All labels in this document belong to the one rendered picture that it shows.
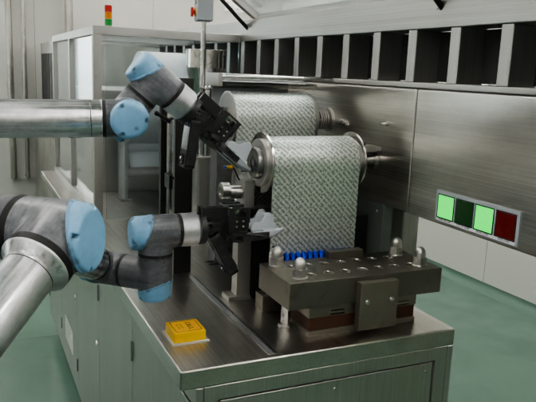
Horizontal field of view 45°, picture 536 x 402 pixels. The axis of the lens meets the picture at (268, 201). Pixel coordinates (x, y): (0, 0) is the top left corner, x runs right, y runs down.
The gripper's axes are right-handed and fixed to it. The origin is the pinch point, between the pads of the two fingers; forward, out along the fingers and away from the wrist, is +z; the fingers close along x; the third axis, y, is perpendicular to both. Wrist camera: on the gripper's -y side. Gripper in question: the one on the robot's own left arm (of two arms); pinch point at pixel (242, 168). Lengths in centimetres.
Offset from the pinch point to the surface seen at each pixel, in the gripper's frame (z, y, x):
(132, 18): 34, 121, 549
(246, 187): 3.6, -2.8, -0.1
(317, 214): 19.8, 2.7, -7.4
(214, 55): -6, 31, 64
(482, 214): 30, 20, -43
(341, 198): 22.6, 9.9, -7.5
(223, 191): 0.0, -7.1, 0.5
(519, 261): 268, 100, 163
